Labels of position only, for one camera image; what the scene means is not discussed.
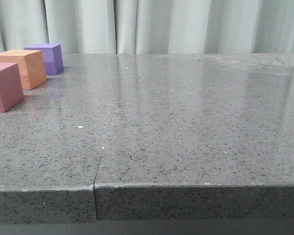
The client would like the grey pleated curtain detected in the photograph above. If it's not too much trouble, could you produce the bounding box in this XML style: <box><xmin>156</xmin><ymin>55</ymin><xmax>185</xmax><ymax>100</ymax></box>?
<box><xmin>0</xmin><ymin>0</ymin><xmax>294</xmax><ymax>54</ymax></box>

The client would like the pink foam cube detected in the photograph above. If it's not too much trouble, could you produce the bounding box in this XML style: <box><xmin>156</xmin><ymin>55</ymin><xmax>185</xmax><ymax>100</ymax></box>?
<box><xmin>0</xmin><ymin>63</ymin><xmax>24</xmax><ymax>113</ymax></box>

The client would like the orange foam cube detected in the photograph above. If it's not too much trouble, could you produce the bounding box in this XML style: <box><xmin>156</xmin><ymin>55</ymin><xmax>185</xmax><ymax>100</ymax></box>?
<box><xmin>0</xmin><ymin>49</ymin><xmax>46</xmax><ymax>90</ymax></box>

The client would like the purple foam cube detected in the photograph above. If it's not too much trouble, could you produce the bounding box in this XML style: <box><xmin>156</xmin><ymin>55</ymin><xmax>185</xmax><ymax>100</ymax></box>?
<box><xmin>24</xmin><ymin>44</ymin><xmax>64</xmax><ymax>75</ymax></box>

